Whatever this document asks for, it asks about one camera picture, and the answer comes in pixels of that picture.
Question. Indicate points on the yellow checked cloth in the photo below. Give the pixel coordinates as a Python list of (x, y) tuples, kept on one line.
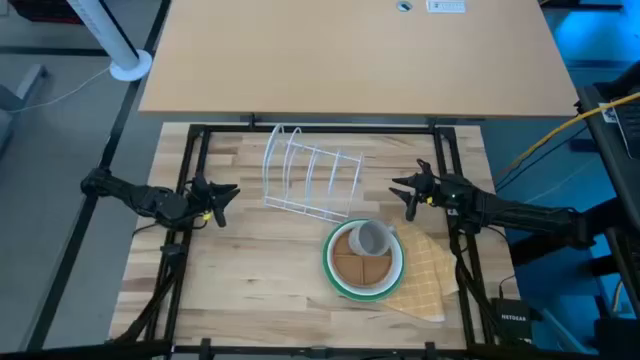
[(425, 285)]

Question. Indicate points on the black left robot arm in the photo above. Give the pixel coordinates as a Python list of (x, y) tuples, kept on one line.
[(150, 200)]

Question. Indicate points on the white power strip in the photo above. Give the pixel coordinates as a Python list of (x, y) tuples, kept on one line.
[(445, 6)]

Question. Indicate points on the grey cup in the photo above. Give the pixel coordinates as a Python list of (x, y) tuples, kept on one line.
[(370, 240)]

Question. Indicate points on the white tower fan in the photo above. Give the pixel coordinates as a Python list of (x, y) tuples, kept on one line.
[(107, 30)]

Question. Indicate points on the dark storage crate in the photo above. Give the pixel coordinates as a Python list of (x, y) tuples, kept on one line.
[(40, 10)]

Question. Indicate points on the white label sticker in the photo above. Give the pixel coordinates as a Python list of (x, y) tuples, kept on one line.
[(607, 112)]

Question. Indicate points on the grey furniture base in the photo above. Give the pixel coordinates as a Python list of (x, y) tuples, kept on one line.
[(10, 100)]

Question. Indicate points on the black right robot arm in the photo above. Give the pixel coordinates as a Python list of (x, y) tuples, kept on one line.
[(525, 212)]

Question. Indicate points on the black laptop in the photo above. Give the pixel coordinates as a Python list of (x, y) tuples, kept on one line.
[(629, 127)]

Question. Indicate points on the black Netgear network switch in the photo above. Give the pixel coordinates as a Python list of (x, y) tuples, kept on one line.
[(512, 320)]

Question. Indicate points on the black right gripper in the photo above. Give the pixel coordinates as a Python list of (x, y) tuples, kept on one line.
[(437, 192)]

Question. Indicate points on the black metal frame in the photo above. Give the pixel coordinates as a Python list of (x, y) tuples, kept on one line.
[(320, 129)]

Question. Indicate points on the brown divided wooden plate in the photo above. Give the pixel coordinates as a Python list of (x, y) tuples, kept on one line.
[(350, 272)]

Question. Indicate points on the white plate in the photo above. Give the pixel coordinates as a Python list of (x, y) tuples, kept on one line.
[(397, 262)]

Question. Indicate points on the green plate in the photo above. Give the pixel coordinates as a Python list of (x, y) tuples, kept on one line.
[(362, 298)]

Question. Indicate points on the light wooden desk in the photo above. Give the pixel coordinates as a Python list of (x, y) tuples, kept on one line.
[(350, 60)]

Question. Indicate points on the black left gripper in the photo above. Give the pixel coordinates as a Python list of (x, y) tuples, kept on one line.
[(202, 197)]

